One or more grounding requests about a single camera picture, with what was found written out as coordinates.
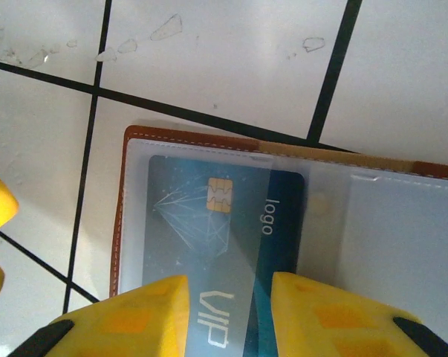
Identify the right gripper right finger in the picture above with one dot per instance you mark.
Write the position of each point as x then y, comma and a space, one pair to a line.
339, 323

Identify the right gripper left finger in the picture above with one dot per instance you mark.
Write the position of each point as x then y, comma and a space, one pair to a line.
134, 320

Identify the blue VIP card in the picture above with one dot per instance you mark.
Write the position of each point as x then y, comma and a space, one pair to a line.
194, 230

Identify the brown leather card holder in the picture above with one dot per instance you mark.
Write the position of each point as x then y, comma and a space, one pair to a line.
164, 134

